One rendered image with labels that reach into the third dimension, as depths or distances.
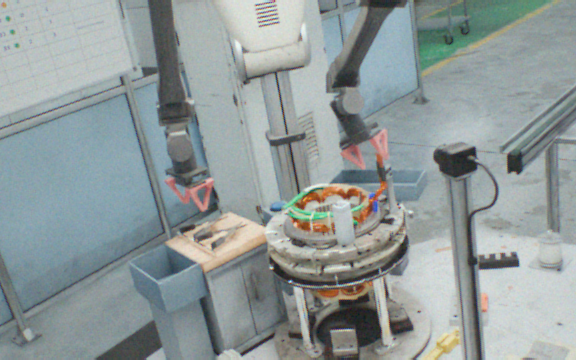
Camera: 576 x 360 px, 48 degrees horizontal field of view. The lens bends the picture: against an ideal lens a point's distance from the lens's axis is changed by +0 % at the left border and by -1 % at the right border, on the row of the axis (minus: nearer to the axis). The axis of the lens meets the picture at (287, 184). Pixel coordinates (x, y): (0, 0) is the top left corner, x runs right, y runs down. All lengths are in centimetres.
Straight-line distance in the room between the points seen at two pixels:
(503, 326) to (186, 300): 75
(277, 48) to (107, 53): 200
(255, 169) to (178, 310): 232
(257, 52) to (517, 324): 95
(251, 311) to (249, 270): 11
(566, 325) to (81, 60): 273
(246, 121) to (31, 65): 116
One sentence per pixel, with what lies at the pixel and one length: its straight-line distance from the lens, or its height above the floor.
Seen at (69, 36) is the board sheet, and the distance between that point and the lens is 358.
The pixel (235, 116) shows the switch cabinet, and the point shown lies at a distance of 372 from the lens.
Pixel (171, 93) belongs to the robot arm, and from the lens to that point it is 148.
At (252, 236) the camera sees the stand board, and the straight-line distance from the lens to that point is 158.
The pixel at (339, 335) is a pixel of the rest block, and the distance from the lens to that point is 153.
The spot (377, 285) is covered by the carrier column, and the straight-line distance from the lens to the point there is 147.
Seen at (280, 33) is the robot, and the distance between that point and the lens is 179.
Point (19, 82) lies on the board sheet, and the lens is 345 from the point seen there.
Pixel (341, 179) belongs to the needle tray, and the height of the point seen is 104.
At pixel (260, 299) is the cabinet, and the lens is 165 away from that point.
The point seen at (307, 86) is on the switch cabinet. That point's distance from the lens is 405.
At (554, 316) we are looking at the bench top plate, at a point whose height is 78.
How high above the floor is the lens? 174
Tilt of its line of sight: 22 degrees down
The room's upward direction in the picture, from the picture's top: 11 degrees counter-clockwise
